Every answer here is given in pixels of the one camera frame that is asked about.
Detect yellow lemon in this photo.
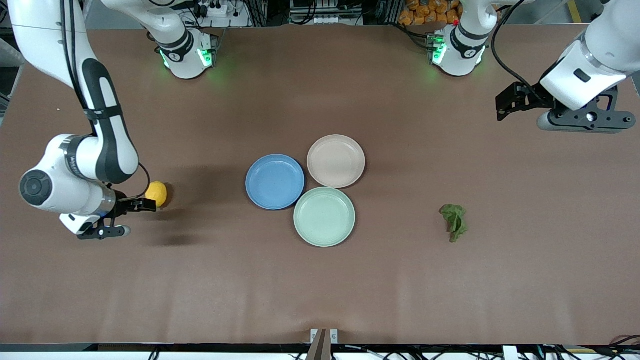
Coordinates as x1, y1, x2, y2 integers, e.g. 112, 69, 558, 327
145, 181, 168, 208

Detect green lettuce leaf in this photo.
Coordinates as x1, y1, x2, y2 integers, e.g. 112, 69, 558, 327
439, 203, 469, 244

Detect brown table cover sheet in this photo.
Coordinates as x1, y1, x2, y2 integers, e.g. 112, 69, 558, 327
0, 25, 640, 346

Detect bag of orange items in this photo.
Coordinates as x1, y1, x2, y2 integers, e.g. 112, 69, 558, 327
398, 0, 463, 27

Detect blue plate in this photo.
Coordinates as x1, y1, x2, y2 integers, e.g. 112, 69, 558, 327
245, 154, 305, 211

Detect light green plate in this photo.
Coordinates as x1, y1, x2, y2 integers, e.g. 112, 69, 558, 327
293, 187, 356, 248

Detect beige plate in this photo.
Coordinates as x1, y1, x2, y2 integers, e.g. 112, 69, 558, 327
307, 134, 366, 189

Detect white electronic device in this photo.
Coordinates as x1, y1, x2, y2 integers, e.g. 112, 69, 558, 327
290, 0, 363, 25

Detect white power strip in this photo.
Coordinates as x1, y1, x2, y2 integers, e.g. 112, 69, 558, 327
192, 0, 251, 28

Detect black right camera mount bracket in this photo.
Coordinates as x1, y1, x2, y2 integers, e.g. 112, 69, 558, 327
77, 215, 132, 241

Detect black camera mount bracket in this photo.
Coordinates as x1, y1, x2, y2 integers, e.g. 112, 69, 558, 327
77, 215, 132, 241
547, 85, 637, 132

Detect black left camera mount bracket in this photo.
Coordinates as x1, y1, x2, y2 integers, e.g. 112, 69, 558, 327
547, 85, 637, 132

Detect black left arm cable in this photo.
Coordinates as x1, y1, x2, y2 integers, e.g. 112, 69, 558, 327
491, 0, 551, 101

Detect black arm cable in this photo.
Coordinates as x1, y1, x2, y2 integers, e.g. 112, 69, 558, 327
60, 0, 151, 201
491, 0, 551, 101

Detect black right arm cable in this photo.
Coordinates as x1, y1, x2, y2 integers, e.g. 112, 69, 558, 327
60, 0, 151, 201

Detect metal table edge bracket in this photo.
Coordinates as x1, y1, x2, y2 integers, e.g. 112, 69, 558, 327
306, 328, 339, 360

